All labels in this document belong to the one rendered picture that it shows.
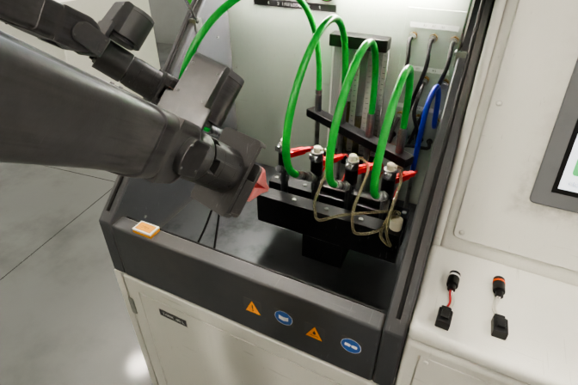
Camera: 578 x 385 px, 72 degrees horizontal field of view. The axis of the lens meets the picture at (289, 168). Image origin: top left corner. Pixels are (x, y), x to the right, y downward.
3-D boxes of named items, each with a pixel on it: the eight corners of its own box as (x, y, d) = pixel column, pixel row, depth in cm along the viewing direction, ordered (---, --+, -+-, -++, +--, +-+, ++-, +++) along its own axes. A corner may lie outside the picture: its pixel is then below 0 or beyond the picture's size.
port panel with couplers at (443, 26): (385, 133, 105) (404, 9, 88) (389, 128, 108) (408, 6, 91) (437, 144, 100) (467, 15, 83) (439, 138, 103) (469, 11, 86)
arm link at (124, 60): (83, 64, 70) (87, 60, 66) (103, 32, 72) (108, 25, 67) (120, 87, 74) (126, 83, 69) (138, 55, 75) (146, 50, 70)
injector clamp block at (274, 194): (258, 241, 103) (255, 192, 95) (276, 217, 110) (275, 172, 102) (390, 286, 91) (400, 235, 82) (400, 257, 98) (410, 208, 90)
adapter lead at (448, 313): (447, 332, 64) (451, 323, 63) (433, 326, 65) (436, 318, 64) (460, 279, 73) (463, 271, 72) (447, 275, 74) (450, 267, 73)
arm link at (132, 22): (46, 33, 66) (68, 35, 60) (82, -22, 68) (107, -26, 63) (108, 76, 75) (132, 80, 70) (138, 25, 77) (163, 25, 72)
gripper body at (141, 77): (168, 74, 80) (133, 51, 76) (177, 79, 71) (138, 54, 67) (150, 101, 80) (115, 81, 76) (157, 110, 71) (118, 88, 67)
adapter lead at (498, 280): (505, 341, 63) (509, 333, 61) (490, 336, 63) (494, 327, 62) (504, 284, 72) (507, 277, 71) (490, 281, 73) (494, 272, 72)
